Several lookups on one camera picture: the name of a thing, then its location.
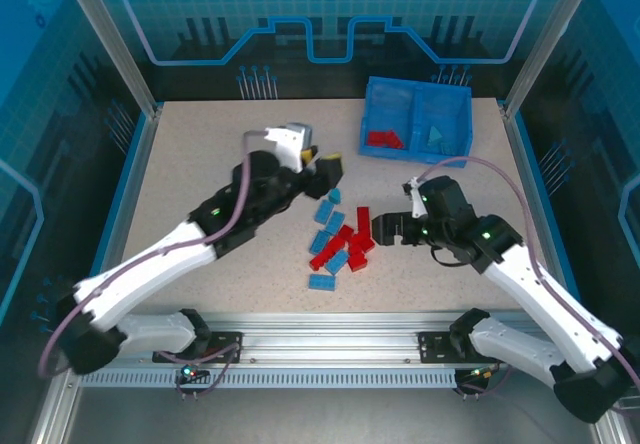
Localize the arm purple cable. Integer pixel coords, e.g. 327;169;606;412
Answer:
37;128;274;400
417;156;640;400

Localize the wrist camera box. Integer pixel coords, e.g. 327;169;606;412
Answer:
402;176;426;220
263;121;314;173

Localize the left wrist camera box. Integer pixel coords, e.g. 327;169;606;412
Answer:
263;121;314;173

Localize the small connector board with LEDs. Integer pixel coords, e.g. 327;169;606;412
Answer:
467;363;501;383
178;358;211;384

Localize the slotted grey cable duct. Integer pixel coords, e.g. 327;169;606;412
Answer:
78;369;464;390

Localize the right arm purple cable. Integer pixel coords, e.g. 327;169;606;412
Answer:
417;156;640;400

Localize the aluminium table side rail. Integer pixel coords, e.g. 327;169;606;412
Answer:
499;98;592;330
74;103;164;330

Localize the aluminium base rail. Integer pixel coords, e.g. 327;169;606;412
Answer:
64;312;601;368

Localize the aluminium frame post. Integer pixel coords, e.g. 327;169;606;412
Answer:
501;0;605;118
55;0;164;118

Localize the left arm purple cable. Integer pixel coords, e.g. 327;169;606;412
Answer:
37;128;274;400

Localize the blue two-compartment plastic bin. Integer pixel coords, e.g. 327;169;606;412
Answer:
357;75;475;170

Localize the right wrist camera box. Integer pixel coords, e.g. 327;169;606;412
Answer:
402;176;426;220

